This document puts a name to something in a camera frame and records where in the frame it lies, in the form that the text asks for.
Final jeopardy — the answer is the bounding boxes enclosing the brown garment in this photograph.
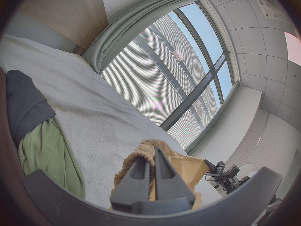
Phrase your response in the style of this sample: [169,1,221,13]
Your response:
[0,66,54,221]

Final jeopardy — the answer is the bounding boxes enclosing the black garment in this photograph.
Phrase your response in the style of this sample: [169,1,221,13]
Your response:
[6,70,56,145]

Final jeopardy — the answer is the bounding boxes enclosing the ceiling air vent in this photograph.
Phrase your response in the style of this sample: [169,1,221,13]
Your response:
[249,0,290,21]

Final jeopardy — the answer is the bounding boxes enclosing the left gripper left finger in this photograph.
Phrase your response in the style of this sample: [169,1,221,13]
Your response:
[110,156,151,209]

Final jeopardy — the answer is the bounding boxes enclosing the ceiling light panel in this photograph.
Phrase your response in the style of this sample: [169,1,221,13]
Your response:
[284,32,301,64]

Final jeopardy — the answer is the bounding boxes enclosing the bed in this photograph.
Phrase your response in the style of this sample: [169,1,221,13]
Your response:
[0,0,226,209]

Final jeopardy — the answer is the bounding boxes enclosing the window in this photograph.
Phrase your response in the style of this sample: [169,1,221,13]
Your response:
[101,0,240,155]

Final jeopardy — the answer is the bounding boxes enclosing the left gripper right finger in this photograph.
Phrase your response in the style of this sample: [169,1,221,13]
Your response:
[154,147,195,207]

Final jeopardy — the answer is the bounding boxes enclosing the tan shorts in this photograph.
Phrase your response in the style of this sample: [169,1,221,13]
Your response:
[109,139,204,209]

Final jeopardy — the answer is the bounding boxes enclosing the green garment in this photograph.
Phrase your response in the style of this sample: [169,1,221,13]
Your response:
[18,118,85,199]

